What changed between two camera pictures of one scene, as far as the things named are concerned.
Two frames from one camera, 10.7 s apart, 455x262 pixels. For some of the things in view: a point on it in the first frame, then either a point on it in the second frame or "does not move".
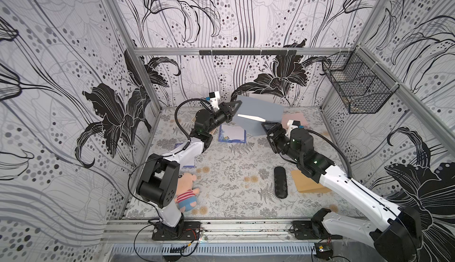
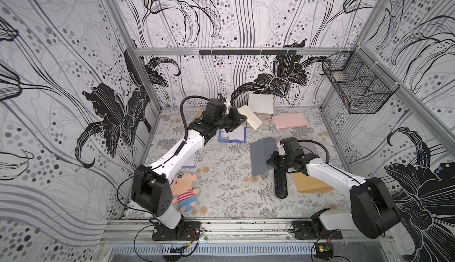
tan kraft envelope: [305, 184] does not move
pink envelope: [296, 116] does not move
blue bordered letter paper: [232, 134] does not move
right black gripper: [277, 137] -> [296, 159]
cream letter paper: [250, 117] does not move
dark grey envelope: [271, 113] -> [261, 150]
